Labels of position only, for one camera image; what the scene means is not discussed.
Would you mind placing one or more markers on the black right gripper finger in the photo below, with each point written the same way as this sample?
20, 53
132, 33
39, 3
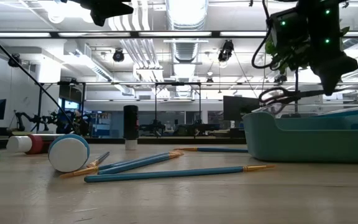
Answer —
331, 82

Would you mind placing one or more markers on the large black monitor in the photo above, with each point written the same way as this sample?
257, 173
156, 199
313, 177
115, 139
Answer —
241, 109

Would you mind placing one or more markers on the silver ventilation duct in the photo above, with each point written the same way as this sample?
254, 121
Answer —
186, 49

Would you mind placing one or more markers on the teal plastic bin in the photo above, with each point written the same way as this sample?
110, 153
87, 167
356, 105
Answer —
291, 146

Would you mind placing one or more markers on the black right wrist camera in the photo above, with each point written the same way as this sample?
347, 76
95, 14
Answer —
291, 29

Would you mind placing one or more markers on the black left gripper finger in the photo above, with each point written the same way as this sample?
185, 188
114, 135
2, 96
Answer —
107, 14

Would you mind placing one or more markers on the black paint bottle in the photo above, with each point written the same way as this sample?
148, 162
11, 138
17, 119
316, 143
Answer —
131, 124

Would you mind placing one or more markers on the green artificial plant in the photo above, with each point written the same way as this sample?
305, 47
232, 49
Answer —
272, 48

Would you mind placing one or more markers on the black hanging camera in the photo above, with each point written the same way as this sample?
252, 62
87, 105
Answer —
118, 55
226, 49
14, 60

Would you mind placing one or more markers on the black background table frame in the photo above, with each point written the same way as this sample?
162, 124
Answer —
39, 105

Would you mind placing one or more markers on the blue paint bottle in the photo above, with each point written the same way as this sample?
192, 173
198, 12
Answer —
68, 154

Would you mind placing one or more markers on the blue flat tray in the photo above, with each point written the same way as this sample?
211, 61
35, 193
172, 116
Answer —
353, 112

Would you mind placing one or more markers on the red paint bottle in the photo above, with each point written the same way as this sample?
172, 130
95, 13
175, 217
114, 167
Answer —
36, 144

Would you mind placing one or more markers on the black background robot arm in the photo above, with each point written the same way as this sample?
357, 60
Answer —
26, 117

